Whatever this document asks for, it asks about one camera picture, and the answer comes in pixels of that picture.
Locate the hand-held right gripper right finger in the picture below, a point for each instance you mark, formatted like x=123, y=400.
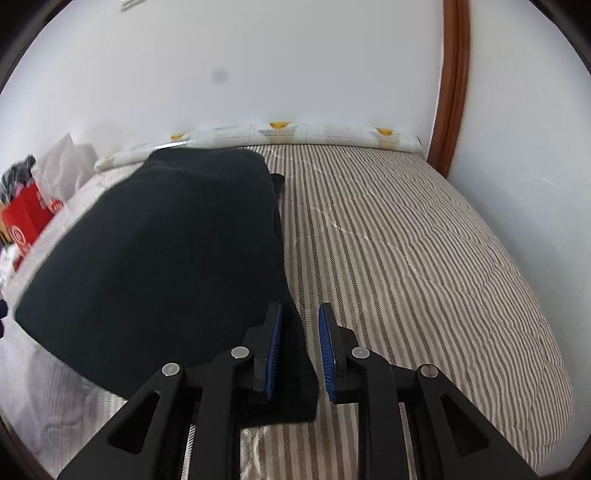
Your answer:
x=327, y=355

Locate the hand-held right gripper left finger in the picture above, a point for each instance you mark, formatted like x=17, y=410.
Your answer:
x=272, y=355

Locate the black sweater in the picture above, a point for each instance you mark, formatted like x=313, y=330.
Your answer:
x=161, y=258

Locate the striped grey white mattress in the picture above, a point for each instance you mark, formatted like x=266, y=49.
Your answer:
x=415, y=277

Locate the white patterned pillow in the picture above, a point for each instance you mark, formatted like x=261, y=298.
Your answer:
x=323, y=131

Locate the red paper bag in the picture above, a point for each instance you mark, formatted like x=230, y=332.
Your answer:
x=27, y=217

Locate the white plastic bag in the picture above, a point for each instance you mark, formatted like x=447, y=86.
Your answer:
x=60, y=161

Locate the dark plaid cloth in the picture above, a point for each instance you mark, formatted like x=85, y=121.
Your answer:
x=18, y=173

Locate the brown wooden door frame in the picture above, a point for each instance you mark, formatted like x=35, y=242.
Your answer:
x=455, y=69

